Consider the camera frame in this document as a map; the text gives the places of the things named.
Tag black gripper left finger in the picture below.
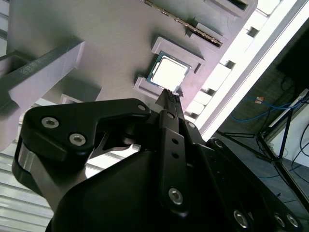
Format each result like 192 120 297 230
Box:
11 88 192 218

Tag silver CPU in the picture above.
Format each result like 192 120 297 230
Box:
146 52 193 94

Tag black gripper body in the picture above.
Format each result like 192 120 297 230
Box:
45 149 232 232

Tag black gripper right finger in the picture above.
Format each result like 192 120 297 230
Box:
172 92 304 232

